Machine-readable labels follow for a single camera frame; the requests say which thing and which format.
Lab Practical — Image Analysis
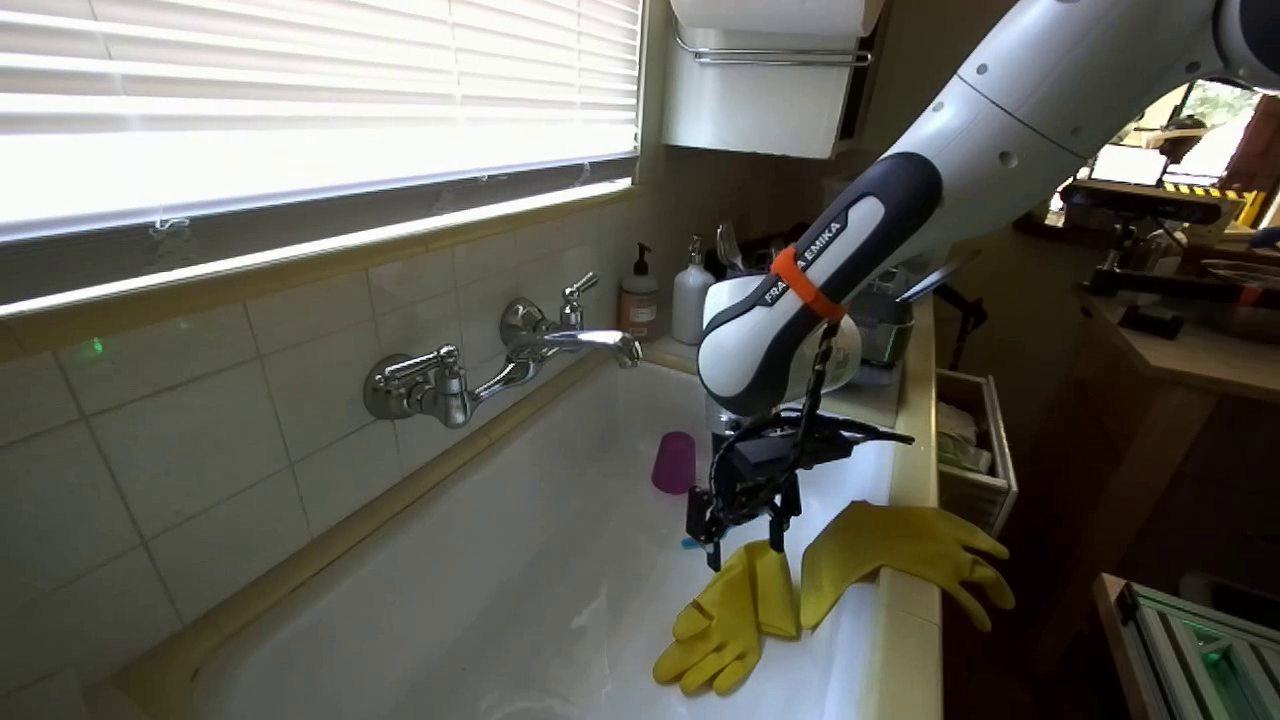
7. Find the grey dish container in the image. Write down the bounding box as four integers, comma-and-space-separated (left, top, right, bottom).
848, 268, 938, 375

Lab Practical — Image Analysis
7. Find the purple plastic cup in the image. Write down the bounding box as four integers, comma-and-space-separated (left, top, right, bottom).
649, 430, 705, 501

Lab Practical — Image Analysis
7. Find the wide white window blind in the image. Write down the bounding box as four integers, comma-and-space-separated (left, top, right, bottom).
0, 0, 644, 250

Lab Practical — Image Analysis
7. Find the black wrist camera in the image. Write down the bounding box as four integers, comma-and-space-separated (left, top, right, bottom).
725, 407, 918, 463

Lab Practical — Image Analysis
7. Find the chrome wall tap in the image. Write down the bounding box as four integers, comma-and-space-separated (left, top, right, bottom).
360, 268, 649, 434

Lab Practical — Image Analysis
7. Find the green edged robot cart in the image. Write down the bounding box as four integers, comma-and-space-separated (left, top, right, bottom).
1090, 571, 1280, 720

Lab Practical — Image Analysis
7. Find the open wooden drawer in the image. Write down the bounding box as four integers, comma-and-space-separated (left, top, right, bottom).
931, 366, 1023, 541

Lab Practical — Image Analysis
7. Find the white ceramic sink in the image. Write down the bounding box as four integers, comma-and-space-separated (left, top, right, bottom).
131, 358, 929, 720

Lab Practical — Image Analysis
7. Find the white wall cabinet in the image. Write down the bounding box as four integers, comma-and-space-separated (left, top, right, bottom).
659, 0, 886, 164

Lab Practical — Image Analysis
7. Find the brown soap pump bottle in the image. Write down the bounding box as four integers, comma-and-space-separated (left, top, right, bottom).
617, 239, 669, 345

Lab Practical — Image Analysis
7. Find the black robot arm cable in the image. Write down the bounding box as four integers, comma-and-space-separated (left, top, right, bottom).
790, 311, 836, 463

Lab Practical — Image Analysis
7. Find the wooden side table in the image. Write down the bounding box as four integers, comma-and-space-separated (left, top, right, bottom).
1076, 284, 1280, 407

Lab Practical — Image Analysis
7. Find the white dish soap bottle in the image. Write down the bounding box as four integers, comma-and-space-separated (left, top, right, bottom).
669, 236, 720, 348

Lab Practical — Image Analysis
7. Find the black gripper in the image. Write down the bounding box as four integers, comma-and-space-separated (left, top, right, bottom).
682, 420, 812, 576

